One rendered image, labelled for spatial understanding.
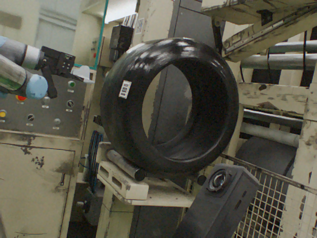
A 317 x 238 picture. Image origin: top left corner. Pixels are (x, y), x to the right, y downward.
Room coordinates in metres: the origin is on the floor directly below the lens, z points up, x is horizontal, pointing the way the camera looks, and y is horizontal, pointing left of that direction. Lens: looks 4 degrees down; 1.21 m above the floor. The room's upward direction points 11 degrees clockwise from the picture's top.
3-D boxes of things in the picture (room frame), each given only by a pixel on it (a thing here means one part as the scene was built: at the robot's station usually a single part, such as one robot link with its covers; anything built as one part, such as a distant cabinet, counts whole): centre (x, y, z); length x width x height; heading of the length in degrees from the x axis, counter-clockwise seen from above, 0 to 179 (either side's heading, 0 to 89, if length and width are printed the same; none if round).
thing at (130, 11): (2.34, 0.36, 1.66); 0.60 x 0.03 x 0.03; 27
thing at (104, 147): (1.72, 0.06, 0.90); 0.40 x 0.03 x 0.10; 117
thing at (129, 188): (1.50, 0.10, 0.84); 0.36 x 0.09 x 0.06; 27
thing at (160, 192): (1.56, -0.02, 0.80); 0.37 x 0.36 x 0.02; 117
